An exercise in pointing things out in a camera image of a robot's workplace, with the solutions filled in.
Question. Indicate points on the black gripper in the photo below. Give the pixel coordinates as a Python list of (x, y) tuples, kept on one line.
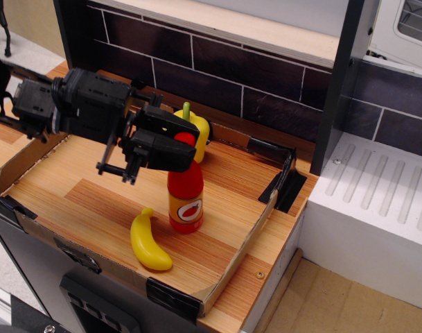
[(94, 107)]

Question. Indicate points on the red hot sauce bottle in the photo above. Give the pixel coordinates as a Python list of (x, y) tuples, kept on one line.
[(185, 198)]

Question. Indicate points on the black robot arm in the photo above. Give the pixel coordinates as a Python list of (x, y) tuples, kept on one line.
[(30, 111)]

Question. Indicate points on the cardboard fence with black tape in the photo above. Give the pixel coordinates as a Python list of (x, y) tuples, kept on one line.
[(58, 212)]

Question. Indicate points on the yellow toy bell pepper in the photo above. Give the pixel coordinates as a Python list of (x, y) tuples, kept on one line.
[(202, 125)]

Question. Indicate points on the yellow toy banana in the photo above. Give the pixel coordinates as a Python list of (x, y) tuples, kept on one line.
[(144, 247)]

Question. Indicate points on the black left cabinet panel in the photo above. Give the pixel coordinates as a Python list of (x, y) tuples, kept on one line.
[(77, 34)]

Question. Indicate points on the black oven control panel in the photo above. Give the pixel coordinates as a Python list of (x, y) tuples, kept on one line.
[(94, 313)]

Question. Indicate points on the light wooden shelf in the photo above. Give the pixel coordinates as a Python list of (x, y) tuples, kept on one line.
[(289, 41)]

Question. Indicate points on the white ribbed sink drainboard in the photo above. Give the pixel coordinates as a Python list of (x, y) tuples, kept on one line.
[(363, 219)]

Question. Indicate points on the white appliance with window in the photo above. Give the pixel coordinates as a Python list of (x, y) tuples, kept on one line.
[(397, 32)]

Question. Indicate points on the black vertical cabinet post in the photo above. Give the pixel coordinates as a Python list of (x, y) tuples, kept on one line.
[(354, 42)]

